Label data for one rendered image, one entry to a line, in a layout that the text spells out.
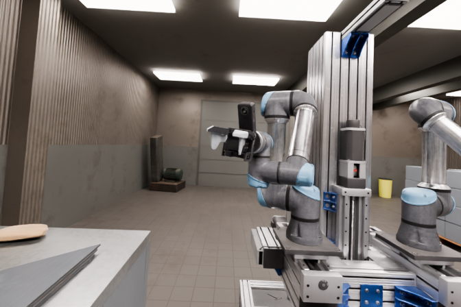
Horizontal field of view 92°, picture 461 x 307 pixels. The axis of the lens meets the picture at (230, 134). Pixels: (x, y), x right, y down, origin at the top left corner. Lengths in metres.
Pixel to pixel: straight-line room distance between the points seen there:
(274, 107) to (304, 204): 0.43
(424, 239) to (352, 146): 0.45
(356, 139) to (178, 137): 7.01
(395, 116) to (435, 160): 8.38
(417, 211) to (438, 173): 0.22
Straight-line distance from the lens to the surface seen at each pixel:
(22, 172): 3.40
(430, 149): 1.37
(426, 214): 1.25
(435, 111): 1.25
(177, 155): 7.83
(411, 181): 5.44
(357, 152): 1.17
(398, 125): 9.76
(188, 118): 7.81
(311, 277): 0.93
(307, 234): 1.02
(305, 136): 0.84
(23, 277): 0.81
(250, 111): 0.62
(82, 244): 0.99
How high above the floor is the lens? 1.42
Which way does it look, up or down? 3 degrees up
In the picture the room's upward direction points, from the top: 3 degrees clockwise
